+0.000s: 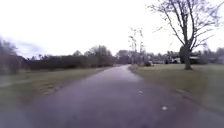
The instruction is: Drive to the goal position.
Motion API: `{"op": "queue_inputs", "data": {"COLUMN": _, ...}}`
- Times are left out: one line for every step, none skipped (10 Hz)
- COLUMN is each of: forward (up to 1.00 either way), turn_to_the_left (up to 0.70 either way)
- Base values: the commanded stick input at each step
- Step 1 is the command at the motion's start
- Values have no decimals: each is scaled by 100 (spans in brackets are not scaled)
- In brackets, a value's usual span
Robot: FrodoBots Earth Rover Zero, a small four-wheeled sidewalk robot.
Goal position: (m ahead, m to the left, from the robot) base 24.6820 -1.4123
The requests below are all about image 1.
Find building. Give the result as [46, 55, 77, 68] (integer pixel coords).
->
[171, 54, 204, 65]

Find dark hedge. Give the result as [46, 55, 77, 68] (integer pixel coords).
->
[19, 54, 118, 72]

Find group of thin bare trees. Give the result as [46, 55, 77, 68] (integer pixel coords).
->
[127, 27, 148, 67]

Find grass field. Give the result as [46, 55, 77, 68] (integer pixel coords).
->
[128, 63, 224, 113]
[0, 66, 111, 108]

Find large bare tree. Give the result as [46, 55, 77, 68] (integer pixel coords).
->
[146, 0, 224, 71]

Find distant row of trees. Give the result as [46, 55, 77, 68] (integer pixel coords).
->
[114, 46, 224, 66]

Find dark bushes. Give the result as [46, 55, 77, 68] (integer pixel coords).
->
[0, 38, 23, 76]

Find grey asphalt path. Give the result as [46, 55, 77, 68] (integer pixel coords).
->
[0, 64, 224, 128]

